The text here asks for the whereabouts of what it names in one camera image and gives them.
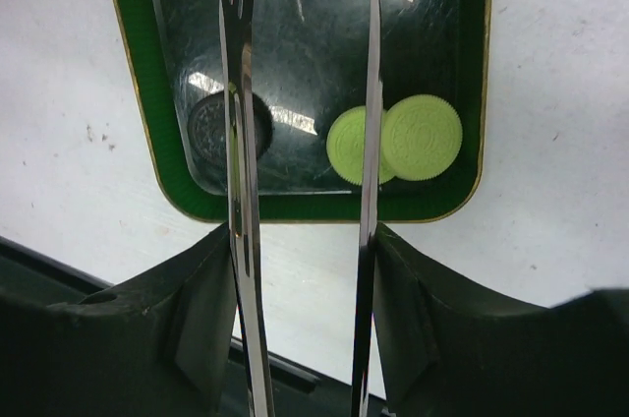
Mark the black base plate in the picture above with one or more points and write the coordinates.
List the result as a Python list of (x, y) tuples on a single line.
[(98, 289)]

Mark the green macaron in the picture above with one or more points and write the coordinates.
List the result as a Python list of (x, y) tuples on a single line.
[(421, 137), (345, 145)]

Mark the dark chocolate macaron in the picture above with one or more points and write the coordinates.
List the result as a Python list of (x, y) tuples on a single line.
[(206, 129)]

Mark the metal tongs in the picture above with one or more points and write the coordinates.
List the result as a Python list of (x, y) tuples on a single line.
[(236, 30)]

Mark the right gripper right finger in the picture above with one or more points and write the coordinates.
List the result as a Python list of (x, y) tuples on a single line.
[(449, 346)]

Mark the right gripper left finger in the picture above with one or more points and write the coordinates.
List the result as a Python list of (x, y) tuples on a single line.
[(123, 338)]

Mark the dark green serving tray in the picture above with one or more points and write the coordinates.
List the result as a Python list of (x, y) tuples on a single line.
[(309, 66)]

